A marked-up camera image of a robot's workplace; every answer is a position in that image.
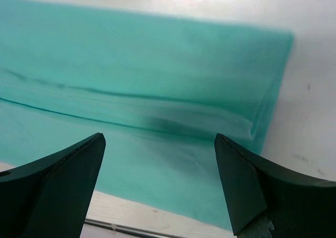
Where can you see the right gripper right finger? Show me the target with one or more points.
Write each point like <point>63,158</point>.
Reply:
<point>265,199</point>

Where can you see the teal t-shirt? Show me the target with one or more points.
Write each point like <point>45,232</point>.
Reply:
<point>159,88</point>

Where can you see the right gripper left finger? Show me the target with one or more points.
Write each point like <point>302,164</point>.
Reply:
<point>50,197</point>

